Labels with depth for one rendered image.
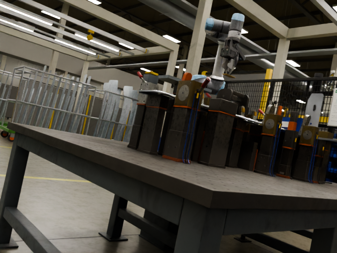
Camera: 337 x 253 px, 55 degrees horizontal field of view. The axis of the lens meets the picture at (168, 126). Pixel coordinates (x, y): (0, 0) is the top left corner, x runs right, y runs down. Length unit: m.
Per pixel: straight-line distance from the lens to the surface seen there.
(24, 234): 1.77
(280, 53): 7.15
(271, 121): 1.92
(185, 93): 1.44
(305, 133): 2.21
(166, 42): 9.26
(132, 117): 10.14
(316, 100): 2.64
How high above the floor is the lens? 0.79
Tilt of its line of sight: 2 degrees up
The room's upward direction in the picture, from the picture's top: 12 degrees clockwise
